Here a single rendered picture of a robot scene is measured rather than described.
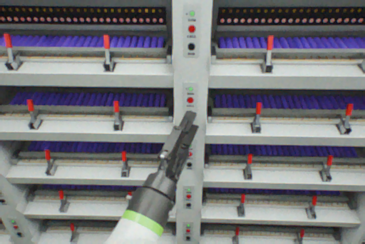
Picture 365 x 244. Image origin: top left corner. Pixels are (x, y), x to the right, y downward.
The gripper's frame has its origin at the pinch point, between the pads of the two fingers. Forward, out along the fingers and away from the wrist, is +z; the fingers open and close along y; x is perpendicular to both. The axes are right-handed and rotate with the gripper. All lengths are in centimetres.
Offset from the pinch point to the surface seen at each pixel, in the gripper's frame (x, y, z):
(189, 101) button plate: -2.3, -2.6, 7.0
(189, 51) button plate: -2.7, -15.3, 12.5
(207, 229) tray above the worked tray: 4, 62, -8
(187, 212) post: -2.3, 41.1, -10.3
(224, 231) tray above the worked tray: 11, 64, -6
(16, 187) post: -63, 25, -27
